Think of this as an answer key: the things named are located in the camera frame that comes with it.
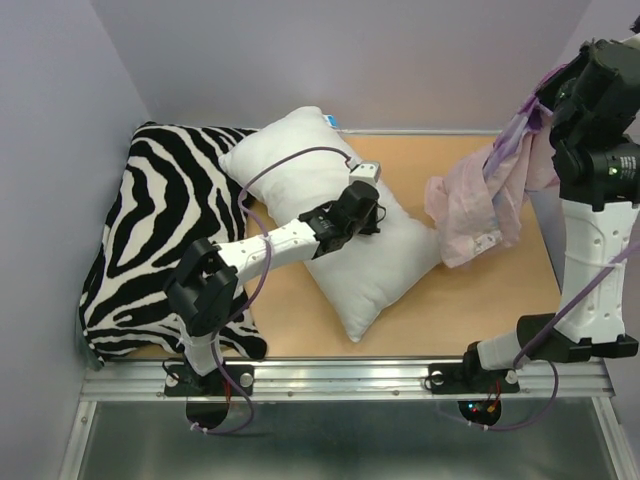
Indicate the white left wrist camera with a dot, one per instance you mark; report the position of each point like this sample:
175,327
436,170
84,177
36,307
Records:
365,172

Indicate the pink printed pillowcase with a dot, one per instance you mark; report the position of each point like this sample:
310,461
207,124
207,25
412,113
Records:
476,206

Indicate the white pillow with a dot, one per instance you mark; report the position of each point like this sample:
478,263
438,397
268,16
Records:
298,163

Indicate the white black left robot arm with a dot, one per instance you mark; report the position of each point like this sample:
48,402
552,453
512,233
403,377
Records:
202,287

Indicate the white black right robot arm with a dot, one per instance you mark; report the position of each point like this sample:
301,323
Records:
599,192

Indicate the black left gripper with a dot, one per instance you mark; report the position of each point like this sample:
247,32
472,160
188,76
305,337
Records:
369,227

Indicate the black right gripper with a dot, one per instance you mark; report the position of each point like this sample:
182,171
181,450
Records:
548,91

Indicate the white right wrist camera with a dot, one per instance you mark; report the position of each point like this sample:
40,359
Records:
633,41

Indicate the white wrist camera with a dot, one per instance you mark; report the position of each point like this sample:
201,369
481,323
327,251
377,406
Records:
365,172
633,41

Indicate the aluminium rear table rail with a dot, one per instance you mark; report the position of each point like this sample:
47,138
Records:
420,132

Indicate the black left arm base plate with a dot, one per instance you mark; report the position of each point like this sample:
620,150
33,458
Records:
182,381

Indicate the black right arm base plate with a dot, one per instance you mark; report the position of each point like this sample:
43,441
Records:
453,378

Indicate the aluminium front mounting rail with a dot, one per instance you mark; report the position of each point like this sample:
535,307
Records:
334,379

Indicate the blue white pillow label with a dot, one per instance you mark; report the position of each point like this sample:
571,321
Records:
330,120

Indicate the zebra striped pillow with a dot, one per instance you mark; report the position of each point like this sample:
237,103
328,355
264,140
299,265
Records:
173,192

